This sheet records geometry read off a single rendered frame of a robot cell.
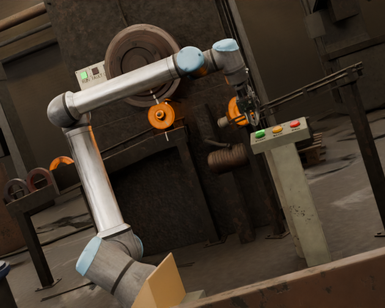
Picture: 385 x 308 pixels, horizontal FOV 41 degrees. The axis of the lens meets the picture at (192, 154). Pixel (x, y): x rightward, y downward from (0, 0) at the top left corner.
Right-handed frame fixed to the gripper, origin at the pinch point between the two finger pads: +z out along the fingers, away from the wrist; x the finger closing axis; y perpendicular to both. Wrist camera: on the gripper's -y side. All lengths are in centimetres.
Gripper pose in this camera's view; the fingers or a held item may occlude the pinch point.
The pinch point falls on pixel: (255, 121)
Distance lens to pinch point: 213.3
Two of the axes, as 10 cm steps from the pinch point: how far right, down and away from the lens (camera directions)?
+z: 3.8, 8.3, 4.1
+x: 9.2, -2.9, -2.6
